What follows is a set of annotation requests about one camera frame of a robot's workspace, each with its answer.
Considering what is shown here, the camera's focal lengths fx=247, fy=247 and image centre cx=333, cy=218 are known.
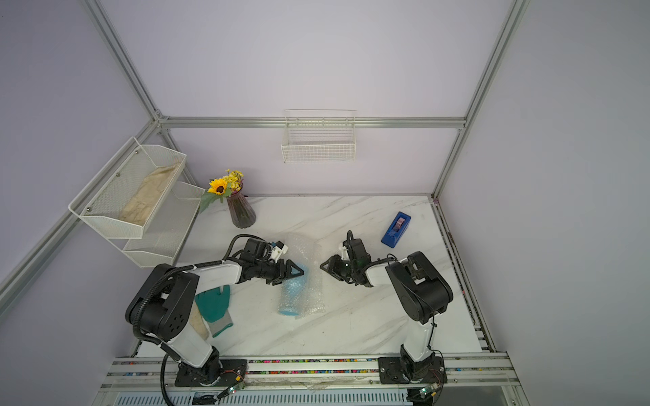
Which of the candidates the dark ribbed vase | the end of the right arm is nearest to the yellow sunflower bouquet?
the dark ribbed vase

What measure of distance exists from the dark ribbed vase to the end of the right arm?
0.40 m

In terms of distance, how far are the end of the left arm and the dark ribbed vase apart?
26cm

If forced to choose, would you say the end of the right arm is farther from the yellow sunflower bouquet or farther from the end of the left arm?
the yellow sunflower bouquet

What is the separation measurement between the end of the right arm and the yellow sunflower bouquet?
453 mm

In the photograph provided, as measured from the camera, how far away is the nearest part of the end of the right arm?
0.76 m

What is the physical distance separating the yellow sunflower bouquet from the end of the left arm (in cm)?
24

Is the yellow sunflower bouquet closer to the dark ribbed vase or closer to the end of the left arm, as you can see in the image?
the dark ribbed vase

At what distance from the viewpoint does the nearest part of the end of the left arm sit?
2.49 feet

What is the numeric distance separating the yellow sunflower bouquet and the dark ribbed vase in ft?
0.13

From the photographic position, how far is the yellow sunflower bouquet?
92 centimetres

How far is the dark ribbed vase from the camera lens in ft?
3.27
